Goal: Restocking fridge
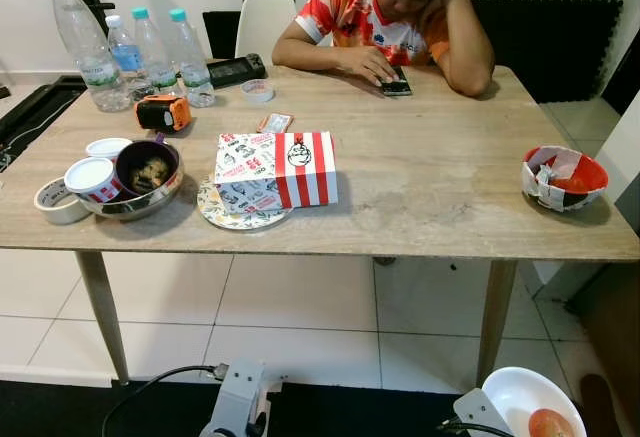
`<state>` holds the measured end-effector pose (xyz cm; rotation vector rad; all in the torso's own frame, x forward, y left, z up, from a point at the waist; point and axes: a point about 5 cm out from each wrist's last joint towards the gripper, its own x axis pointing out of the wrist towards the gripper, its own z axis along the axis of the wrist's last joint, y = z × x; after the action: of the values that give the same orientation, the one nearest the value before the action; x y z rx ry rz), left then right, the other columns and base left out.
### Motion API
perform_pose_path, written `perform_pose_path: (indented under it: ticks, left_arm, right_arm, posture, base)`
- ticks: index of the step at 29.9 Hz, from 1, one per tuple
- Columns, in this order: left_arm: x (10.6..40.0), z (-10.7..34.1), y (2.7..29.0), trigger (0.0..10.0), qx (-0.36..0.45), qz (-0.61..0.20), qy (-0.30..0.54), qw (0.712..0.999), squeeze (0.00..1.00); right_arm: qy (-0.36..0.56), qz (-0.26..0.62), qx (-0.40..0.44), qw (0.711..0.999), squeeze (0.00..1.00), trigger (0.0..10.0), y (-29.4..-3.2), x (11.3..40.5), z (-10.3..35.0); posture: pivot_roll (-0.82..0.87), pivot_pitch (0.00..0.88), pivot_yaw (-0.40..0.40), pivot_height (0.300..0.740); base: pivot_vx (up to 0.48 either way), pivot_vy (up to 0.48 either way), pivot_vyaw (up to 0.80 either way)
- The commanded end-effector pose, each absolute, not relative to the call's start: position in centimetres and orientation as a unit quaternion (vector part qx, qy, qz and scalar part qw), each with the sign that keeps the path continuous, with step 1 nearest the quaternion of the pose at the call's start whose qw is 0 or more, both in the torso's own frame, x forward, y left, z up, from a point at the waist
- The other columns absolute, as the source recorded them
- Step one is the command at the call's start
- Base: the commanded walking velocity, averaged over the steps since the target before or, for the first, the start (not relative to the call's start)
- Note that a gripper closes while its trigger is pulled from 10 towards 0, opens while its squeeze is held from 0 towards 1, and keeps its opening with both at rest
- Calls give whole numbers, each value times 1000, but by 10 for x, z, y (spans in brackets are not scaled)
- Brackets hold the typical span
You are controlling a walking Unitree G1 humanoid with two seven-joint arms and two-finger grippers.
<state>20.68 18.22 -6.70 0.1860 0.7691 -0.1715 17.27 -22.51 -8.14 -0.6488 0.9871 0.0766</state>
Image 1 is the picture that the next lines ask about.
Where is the white round plate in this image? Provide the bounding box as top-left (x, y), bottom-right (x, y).
top-left (480, 366), bottom-right (589, 437)

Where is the red orange tomato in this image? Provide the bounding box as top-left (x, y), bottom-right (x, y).
top-left (527, 408), bottom-right (579, 437)

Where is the red black bowl with paper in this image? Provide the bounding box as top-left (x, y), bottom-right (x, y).
top-left (520, 145), bottom-right (610, 213)

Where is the large black foam panel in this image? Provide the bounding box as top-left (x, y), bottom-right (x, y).
top-left (468, 0), bottom-right (625, 105)

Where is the light wooden dining table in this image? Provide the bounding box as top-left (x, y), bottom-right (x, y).
top-left (0, 61), bottom-right (640, 386)

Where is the black shoe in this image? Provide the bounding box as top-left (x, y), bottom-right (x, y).
top-left (579, 374), bottom-right (624, 437)

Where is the black smartphone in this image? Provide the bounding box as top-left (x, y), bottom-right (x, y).
top-left (378, 65), bottom-right (414, 97)

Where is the red white KFC box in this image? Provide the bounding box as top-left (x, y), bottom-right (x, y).
top-left (213, 131), bottom-right (339, 214)

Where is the person in orange jersey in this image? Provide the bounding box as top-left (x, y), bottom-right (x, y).
top-left (272, 0), bottom-right (496, 98)

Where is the small printed sachet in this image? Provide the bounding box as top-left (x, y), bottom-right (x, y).
top-left (257, 112), bottom-right (294, 136)

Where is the small clear plastic cup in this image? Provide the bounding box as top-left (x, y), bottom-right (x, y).
top-left (240, 79), bottom-right (276, 105)

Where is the white chair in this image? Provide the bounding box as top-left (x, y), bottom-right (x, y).
top-left (235, 0), bottom-right (301, 66)

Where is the floral patterned plate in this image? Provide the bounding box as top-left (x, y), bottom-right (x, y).
top-left (196, 177), bottom-right (292, 232)

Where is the black handheld controller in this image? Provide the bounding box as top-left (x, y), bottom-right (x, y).
top-left (205, 53), bottom-right (269, 91)

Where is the small black foam panel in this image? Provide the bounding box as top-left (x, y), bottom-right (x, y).
top-left (202, 11), bottom-right (243, 60)

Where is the clear water bottle teal cap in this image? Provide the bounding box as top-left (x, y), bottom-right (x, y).
top-left (131, 7), bottom-right (179, 95)
top-left (167, 8), bottom-right (216, 109)

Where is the orange and black device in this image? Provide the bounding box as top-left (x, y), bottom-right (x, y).
top-left (134, 94), bottom-right (192, 135)

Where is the dark purple cup with food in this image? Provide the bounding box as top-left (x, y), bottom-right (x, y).
top-left (114, 138), bottom-right (182, 199)

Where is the steel bowl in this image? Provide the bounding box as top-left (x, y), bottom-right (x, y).
top-left (77, 137), bottom-right (187, 222)

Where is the small bottle blue label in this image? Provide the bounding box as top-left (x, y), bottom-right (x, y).
top-left (105, 14), bottom-right (146, 98)

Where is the small white tub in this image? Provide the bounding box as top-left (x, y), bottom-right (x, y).
top-left (85, 137), bottom-right (135, 162)

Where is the white KFC tub with lid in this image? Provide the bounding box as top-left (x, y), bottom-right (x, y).
top-left (63, 156), bottom-right (128, 206)

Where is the large clear water bottle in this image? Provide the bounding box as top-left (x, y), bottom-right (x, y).
top-left (47, 0), bottom-right (133, 113)

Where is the masking tape roll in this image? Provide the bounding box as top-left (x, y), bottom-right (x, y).
top-left (33, 177), bottom-right (94, 226)

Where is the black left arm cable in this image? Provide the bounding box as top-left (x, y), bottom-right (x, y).
top-left (100, 363), bottom-right (231, 437)

